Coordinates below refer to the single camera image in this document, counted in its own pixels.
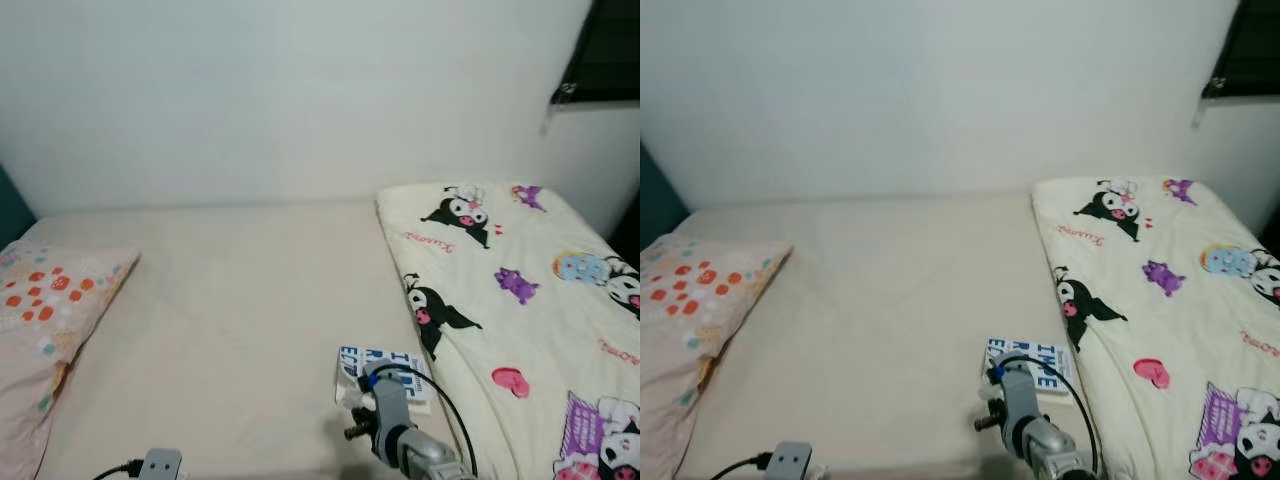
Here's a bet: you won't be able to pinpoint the pale pink printed pillow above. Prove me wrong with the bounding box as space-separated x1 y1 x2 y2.
640 235 794 480
0 240 141 480

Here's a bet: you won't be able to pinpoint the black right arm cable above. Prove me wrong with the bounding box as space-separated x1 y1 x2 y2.
995 352 1101 476
365 363 479 479

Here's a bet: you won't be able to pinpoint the cream mattress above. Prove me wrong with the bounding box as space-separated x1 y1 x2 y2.
672 193 1111 480
18 198 521 480

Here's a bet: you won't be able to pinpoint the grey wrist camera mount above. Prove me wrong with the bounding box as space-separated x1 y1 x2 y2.
366 370 414 451
138 448 184 480
995 355 1041 436
768 441 813 480

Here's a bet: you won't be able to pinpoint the dark window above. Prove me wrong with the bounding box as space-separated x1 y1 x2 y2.
550 0 641 106
1203 0 1280 101

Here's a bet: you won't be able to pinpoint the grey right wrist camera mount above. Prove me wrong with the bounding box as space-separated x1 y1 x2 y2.
366 370 414 451
995 355 1041 436

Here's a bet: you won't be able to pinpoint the blue upholstered headboard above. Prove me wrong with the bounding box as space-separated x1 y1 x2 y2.
640 145 691 251
0 163 38 249

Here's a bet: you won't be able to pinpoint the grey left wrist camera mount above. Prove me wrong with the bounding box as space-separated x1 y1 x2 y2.
138 448 184 480
768 441 813 480

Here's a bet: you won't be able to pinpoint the cream cartoon print quilt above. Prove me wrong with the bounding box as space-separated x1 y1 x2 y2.
376 182 641 480
1032 177 1280 480

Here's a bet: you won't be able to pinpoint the white book blue letters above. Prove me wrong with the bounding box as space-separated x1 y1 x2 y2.
983 337 1079 393
335 345 436 406

